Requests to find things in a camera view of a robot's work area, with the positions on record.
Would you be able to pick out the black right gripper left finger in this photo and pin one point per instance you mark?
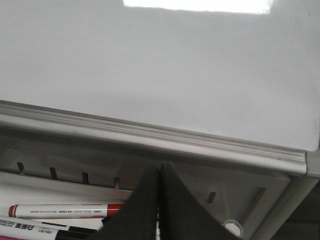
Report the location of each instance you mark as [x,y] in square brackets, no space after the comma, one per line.
[137,218]

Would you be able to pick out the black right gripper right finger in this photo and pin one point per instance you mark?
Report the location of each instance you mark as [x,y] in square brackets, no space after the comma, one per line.
[181,216]

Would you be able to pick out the white plastic ink bottle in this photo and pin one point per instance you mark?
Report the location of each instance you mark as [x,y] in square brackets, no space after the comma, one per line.
[234,227]

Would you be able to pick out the white marker tray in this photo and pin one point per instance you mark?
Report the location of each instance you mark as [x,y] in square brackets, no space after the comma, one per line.
[243,194]

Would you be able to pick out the red capped white marker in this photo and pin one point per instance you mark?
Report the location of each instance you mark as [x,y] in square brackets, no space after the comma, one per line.
[63,211]

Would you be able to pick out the black capped white marker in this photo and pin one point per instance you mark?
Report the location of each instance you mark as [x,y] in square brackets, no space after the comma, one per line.
[23,229]

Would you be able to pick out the pink eraser block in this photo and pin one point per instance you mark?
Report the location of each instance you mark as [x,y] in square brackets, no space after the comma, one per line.
[6,238]

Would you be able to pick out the whiteboard with grey frame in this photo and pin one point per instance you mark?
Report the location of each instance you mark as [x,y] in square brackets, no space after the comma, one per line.
[237,81]

